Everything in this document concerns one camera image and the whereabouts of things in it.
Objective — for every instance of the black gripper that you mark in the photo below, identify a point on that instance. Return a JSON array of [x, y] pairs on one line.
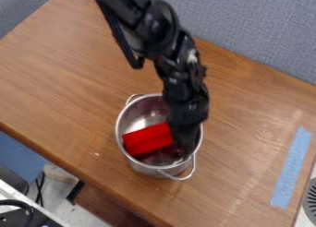
[[188, 104]]

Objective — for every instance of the red rectangular block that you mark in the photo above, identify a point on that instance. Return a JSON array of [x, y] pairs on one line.
[[148, 139]]

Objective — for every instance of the silver metal pot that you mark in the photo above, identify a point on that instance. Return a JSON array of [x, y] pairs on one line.
[[169, 162]]

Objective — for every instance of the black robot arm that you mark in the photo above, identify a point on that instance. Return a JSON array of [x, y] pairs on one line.
[[149, 34]]

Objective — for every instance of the blue tape strip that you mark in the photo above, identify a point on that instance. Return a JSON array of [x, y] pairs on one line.
[[287, 179]]

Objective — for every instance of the grey fan grille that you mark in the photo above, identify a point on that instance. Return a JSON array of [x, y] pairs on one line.
[[310, 201]]

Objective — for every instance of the black device with handle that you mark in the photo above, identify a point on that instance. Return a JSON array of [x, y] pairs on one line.
[[25, 216]]

